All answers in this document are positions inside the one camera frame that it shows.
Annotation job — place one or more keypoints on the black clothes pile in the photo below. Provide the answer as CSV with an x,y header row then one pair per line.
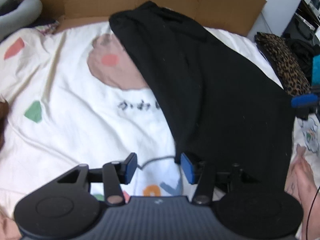
x,y
300,52

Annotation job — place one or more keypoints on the floral patterned cloth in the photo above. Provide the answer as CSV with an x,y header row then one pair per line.
x,y
48,27

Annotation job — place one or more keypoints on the plain black garment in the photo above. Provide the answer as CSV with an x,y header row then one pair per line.
x,y
200,80

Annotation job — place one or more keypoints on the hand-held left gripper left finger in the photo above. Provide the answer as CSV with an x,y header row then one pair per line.
x,y
131,167

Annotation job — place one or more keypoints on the person's bare foot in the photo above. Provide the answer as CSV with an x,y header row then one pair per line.
x,y
305,175

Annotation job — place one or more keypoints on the printed bear blanket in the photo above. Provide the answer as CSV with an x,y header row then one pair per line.
x,y
75,117

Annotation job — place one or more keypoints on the leopard print cloth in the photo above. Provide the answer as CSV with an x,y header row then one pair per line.
x,y
285,62

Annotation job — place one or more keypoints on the grey neck pillow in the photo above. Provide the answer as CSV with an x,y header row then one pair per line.
x,y
22,10

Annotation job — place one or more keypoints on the teal bag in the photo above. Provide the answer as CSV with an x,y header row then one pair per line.
x,y
316,70

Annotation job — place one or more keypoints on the black shelf unit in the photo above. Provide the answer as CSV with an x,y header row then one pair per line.
x,y
310,7

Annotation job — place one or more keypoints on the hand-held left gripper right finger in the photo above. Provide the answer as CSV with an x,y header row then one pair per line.
x,y
187,167

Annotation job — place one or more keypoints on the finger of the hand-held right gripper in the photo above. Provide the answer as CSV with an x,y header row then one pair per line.
x,y
303,100

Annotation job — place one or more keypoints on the flattened cardboard box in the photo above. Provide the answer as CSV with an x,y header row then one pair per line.
x,y
100,2

